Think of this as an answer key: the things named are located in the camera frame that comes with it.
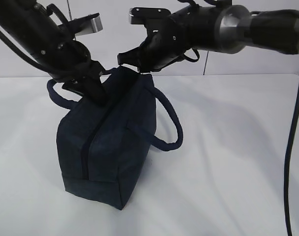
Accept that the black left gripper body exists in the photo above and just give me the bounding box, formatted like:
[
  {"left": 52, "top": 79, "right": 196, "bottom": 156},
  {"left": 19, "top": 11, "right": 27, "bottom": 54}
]
[{"left": 48, "top": 40, "right": 105, "bottom": 96}]

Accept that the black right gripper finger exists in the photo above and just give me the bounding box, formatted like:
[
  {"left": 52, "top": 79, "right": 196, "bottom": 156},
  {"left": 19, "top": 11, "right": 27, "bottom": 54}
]
[
  {"left": 117, "top": 48, "right": 142, "bottom": 68},
  {"left": 137, "top": 56, "right": 169, "bottom": 73}
]

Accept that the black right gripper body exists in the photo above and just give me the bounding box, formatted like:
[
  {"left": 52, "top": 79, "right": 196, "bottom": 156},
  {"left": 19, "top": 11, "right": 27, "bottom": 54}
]
[{"left": 139, "top": 22, "right": 188, "bottom": 66}]

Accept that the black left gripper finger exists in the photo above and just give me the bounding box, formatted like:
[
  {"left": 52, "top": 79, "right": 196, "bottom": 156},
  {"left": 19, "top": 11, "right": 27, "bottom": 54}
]
[{"left": 83, "top": 77, "right": 107, "bottom": 106}]

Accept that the dark navy lunch bag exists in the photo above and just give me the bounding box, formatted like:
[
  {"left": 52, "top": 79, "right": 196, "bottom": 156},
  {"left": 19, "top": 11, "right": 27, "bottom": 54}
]
[{"left": 47, "top": 66, "right": 183, "bottom": 210}]

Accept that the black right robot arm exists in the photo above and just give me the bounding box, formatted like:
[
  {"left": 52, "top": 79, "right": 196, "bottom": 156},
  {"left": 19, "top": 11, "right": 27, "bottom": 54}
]
[{"left": 118, "top": 0, "right": 299, "bottom": 73}]

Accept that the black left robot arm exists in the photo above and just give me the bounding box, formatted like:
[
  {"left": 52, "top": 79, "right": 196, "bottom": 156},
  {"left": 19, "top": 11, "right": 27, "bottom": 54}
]
[{"left": 0, "top": 0, "right": 108, "bottom": 106}]

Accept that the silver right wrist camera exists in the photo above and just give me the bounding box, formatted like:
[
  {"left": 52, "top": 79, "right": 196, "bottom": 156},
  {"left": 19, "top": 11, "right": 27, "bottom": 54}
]
[{"left": 129, "top": 7, "right": 171, "bottom": 26}]

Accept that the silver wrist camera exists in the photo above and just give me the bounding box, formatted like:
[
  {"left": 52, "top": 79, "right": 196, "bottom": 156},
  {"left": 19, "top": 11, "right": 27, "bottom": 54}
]
[
  {"left": 129, "top": 7, "right": 171, "bottom": 26},
  {"left": 69, "top": 13, "right": 103, "bottom": 36}
]

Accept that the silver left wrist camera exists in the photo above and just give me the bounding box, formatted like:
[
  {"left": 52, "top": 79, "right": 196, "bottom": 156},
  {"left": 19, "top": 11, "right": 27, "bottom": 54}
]
[{"left": 69, "top": 13, "right": 103, "bottom": 36}]

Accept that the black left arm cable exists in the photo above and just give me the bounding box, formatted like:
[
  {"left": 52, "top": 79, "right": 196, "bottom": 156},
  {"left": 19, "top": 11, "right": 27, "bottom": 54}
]
[{"left": 0, "top": 2, "right": 116, "bottom": 79}]

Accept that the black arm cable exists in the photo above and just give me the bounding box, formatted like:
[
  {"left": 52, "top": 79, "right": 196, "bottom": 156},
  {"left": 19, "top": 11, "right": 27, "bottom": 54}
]
[
  {"left": 0, "top": 2, "right": 116, "bottom": 79},
  {"left": 181, "top": 9, "right": 299, "bottom": 236}
]

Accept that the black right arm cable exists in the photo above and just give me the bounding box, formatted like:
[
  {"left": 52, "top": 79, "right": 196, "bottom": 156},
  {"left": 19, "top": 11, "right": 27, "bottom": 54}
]
[{"left": 181, "top": 9, "right": 299, "bottom": 236}]

